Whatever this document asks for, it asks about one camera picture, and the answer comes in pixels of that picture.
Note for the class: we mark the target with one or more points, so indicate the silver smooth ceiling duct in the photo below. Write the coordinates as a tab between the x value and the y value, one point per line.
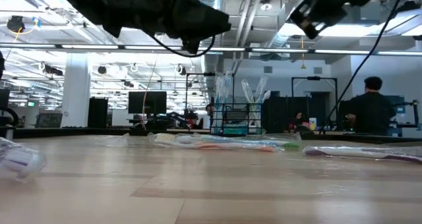
280	39

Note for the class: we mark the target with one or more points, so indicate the white square pillar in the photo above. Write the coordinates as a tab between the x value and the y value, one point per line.
77	92

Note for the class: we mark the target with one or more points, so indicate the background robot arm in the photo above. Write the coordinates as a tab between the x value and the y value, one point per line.
184	118

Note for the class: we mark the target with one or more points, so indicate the black cabinet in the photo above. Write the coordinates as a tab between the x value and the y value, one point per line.
98	112

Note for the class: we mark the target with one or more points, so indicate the silver ribbed ceiling duct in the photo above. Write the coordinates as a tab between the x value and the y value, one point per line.
212	69

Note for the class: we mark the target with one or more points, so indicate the white background canister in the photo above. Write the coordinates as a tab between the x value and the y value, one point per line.
312	124

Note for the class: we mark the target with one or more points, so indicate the long strip light bar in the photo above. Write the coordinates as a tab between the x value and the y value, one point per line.
280	50

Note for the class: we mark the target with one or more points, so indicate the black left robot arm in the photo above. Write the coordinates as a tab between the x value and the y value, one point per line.
92	3

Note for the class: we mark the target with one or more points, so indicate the round ceiling detector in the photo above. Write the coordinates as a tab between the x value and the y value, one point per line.
265	5

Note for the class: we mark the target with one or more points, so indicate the black partition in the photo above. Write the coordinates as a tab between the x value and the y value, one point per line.
280	115

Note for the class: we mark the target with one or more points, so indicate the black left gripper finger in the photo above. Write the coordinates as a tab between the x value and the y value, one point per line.
207	23

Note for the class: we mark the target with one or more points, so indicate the black ceiling device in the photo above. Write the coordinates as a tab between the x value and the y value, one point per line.
14	23

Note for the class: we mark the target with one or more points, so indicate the orange toothbrush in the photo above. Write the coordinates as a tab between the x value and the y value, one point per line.
230	147

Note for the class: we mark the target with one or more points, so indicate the person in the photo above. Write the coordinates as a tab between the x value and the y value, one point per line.
372	112
300	122
210	109

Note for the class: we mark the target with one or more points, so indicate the blue storage boxes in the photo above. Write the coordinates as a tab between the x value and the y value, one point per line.
400	110

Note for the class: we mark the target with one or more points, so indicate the crumpled clear plastic wrapper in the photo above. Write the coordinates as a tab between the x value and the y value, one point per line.
115	141

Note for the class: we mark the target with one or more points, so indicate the black background monitor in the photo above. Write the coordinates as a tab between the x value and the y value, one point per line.
148	102

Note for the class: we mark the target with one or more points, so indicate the black aluminium table frame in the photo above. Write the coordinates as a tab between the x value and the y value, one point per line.
66	131

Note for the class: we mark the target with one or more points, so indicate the purple toothbrush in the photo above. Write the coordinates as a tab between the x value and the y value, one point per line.
346	151
19	161

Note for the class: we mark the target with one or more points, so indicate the black station frame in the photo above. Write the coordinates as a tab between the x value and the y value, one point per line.
198	74
313	78

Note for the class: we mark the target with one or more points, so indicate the black chair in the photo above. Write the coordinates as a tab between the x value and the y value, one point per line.
6	122

